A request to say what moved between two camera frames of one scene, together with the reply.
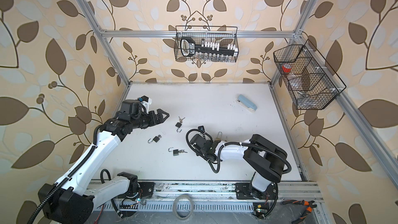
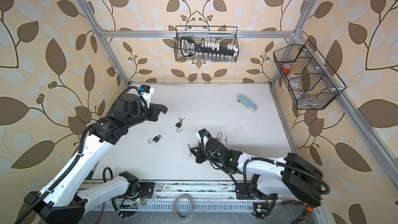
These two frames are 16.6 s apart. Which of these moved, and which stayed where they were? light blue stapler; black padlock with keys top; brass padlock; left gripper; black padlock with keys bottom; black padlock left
Moved: black padlock with keys bottom; left gripper
Stayed: brass padlock; light blue stapler; black padlock with keys top; black padlock left
